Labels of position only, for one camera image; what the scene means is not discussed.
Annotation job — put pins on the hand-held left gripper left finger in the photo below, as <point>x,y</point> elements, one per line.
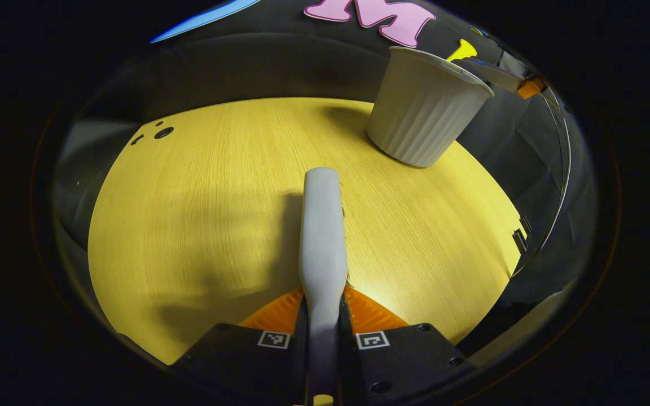
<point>235,355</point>

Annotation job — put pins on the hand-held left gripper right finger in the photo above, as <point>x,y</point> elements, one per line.
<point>404,361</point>

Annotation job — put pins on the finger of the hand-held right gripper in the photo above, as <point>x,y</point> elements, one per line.
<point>531,88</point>

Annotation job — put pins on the grey plastic dustpan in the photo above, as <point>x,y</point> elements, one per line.
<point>497,76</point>

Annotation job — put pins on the white ribbed garbage bin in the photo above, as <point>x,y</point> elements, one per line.
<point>421,113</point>

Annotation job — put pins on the small grey broom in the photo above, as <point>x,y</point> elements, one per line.
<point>322,237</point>

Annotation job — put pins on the wooden desktop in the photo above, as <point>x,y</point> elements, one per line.
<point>189,225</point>

